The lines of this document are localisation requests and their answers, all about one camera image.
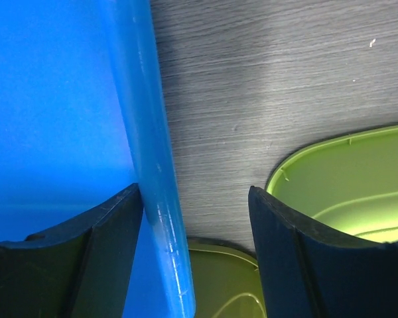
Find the yellow-green plastic tub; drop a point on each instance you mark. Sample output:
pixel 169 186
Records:
pixel 349 183

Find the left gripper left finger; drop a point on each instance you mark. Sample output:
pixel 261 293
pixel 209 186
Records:
pixel 78 268

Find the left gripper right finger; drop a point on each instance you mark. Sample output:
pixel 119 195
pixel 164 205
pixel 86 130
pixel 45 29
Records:
pixel 309 269

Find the olive perforated plastic tub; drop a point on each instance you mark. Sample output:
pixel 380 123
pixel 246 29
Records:
pixel 226 280

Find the blue plastic tub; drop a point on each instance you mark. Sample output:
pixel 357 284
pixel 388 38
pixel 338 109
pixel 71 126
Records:
pixel 82 117

